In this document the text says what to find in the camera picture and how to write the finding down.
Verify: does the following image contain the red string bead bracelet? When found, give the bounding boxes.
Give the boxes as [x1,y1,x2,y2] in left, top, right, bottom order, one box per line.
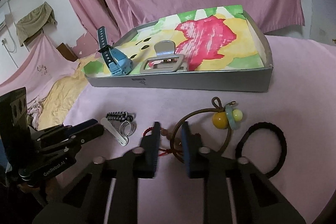
[142,126,185,158]

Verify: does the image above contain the brown cord bead necklace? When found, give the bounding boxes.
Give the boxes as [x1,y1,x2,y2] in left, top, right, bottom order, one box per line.
[169,97,244,162]

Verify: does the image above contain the black hair tie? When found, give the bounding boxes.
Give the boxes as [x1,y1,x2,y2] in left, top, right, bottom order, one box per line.
[235,122,288,179]

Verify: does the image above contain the yellow bed blanket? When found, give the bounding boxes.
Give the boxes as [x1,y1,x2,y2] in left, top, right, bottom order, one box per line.
[26,55,95,130]

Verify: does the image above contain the pink hanging sheet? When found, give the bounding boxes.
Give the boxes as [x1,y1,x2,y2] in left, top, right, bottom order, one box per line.
[1,34,96,105]

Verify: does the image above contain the blue smart watch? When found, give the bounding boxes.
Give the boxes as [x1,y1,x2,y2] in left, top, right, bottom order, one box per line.
[97,26,133,76]

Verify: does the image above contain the pink table cloth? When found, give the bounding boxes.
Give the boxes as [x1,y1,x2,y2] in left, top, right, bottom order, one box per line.
[57,36,335,223]

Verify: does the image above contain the grey cardboard tray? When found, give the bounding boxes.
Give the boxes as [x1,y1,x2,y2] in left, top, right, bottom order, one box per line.
[85,9,273,92]

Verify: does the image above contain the olive green hanging cloth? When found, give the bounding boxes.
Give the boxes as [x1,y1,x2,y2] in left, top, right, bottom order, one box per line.
[16,2,58,47]

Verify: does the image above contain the floral watercolour tray liner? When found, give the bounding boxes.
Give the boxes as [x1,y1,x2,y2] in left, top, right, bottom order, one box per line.
[84,5,265,77]

